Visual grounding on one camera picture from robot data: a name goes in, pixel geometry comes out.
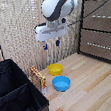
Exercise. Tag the black fabric storage bin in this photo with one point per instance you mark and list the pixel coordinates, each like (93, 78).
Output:
(15, 97)

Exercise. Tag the beige bamboo screen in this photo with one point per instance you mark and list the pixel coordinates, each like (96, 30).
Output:
(21, 29)

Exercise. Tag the blue plastic bowl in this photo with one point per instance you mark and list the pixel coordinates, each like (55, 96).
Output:
(61, 83)

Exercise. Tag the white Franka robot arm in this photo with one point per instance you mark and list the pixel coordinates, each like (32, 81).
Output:
(56, 4)

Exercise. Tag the yellow plastic bowl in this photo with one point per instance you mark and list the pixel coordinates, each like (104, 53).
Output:
(55, 69)

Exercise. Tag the orange patterned carton box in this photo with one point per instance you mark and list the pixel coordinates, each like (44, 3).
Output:
(38, 79)

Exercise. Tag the brown drawer front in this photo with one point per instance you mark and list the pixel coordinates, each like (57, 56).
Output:
(102, 21)
(101, 48)

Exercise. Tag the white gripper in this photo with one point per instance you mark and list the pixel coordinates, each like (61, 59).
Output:
(51, 31)

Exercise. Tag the dark brown drawer cabinet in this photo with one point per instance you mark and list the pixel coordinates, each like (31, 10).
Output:
(98, 32)

